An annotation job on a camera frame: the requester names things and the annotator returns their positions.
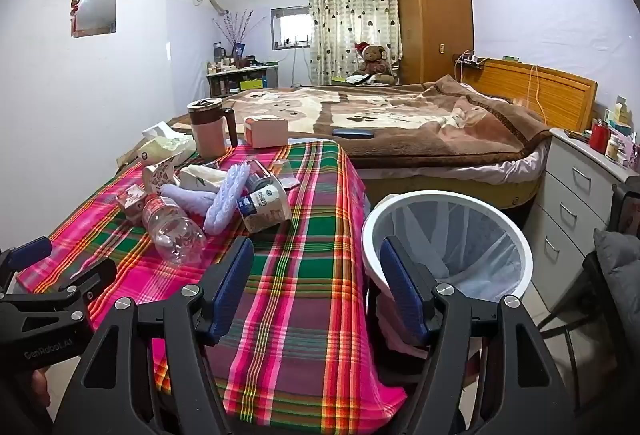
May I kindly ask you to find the brown lidded jug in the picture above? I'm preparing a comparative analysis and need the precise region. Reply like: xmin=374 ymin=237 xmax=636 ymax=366
xmin=187 ymin=97 xmax=238 ymax=160

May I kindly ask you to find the grey cushion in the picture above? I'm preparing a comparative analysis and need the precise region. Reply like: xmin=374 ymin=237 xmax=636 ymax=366
xmin=592 ymin=227 xmax=640 ymax=346

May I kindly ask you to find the pink box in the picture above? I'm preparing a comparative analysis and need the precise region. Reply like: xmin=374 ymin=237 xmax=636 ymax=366
xmin=243 ymin=116 xmax=290 ymax=150

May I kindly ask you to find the clear plastic cup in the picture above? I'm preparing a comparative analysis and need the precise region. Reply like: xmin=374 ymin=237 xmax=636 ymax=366
xmin=270 ymin=159 xmax=301 ymax=188

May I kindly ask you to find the white carton green print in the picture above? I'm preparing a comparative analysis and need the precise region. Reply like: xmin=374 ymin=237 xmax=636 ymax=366
xmin=179 ymin=165 xmax=228 ymax=193

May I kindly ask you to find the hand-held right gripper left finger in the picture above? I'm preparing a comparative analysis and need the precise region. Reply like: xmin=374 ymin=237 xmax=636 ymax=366
xmin=57 ymin=236 xmax=256 ymax=435

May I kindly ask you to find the pink green plaid tablecloth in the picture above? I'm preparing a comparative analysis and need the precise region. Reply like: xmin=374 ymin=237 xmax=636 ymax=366
xmin=15 ymin=140 xmax=408 ymax=426

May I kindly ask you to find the yellow green box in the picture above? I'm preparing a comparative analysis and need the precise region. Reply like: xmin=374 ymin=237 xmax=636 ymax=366
xmin=605 ymin=97 xmax=633 ymax=126

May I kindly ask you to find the wooden headboard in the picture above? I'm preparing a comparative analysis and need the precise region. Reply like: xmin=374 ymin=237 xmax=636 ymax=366
xmin=460 ymin=57 xmax=598 ymax=133

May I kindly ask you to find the black chair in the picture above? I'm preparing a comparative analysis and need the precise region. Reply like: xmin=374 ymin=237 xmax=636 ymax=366
xmin=537 ymin=185 xmax=640 ymax=416

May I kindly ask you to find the red metal can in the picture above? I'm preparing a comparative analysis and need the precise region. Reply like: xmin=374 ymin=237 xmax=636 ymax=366
xmin=244 ymin=159 xmax=273 ymax=190

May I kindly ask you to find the white carton brown pattern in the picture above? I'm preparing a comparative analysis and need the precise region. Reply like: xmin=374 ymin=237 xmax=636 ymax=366
xmin=141 ymin=155 xmax=183 ymax=198

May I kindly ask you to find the white blue label milk carton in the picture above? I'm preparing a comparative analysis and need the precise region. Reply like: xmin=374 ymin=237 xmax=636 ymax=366
xmin=236 ymin=187 xmax=293 ymax=235

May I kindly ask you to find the small red white carton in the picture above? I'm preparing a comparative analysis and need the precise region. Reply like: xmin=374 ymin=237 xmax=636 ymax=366
xmin=116 ymin=185 xmax=151 ymax=221

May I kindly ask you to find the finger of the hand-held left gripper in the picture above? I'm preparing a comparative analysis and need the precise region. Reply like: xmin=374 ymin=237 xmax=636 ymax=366
xmin=0 ymin=236 xmax=54 ymax=286
xmin=50 ymin=259 xmax=118 ymax=316

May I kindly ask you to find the pink patterned packet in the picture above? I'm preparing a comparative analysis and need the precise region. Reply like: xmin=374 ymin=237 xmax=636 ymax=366
xmin=620 ymin=130 xmax=640 ymax=170

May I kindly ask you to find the orange cable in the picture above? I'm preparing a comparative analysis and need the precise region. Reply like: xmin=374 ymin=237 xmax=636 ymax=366
xmin=527 ymin=64 xmax=546 ymax=120

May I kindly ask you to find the cluttered white shelf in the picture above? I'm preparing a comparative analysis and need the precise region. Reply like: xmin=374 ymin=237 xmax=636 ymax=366
xmin=205 ymin=42 xmax=281 ymax=96

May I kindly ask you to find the red jar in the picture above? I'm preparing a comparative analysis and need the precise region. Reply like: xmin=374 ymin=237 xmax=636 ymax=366
xmin=588 ymin=119 xmax=610 ymax=153

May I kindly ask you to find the yellow-white plastic packet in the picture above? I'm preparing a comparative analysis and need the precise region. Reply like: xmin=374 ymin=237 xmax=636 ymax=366
xmin=136 ymin=121 xmax=197 ymax=166

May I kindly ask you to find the heart pattern curtain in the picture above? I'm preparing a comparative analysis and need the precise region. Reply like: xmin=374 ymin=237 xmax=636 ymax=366
xmin=307 ymin=0 xmax=403 ymax=86

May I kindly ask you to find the bed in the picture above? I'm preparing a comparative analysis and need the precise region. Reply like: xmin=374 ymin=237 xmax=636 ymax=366
xmin=350 ymin=135 xmax=553 ymax=210

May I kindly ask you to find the brown teddy bear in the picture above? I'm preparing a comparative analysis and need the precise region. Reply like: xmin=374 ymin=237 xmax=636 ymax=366
xmin=345 ymin=41 xmax=398 ymax=86

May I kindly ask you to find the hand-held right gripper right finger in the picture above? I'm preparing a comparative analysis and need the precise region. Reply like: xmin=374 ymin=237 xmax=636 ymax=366
xmin=379 ymin=235 xmax=573 ymax=435

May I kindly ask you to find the wooden wardrobe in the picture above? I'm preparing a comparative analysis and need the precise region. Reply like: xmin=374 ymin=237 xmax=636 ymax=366
xmin=395 ymin=0 xmax=475 ymax=86

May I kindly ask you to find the white plastic trash bin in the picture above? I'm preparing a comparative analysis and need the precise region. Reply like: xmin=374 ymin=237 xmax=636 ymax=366
xmin=361 ymin=189 xmax=533 ymax=356

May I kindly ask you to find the brown printed blanket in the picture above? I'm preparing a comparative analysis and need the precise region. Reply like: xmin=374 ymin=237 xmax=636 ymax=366
xmin=167 ymin=75 xmax=553 ymax=168

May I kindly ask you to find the white drawer cabinet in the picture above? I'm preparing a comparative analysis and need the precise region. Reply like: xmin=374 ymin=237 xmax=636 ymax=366
xmin=522 ymin=127 xmax=640 ymax=316

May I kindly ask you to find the white foam net sleeve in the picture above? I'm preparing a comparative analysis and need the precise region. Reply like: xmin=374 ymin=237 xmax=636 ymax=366
xmin=204 ymin=162 xmax=251 ymax=236
xmin=159 ymin=184 xmax=221 ymax=218

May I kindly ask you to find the vase of dry branches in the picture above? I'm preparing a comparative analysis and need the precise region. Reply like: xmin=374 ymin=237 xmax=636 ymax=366
xmin=212 ymin=10 xmax=268 ymax=58

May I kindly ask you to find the clear plastic bottle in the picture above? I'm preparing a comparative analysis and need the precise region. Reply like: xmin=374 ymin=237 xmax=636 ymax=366
xmin=142 ymin=195 xmax=207 ymax=266

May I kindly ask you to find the small window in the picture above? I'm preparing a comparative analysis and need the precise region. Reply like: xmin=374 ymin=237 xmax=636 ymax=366
xmin=271 ymin=6 xmax=313 ymax=50

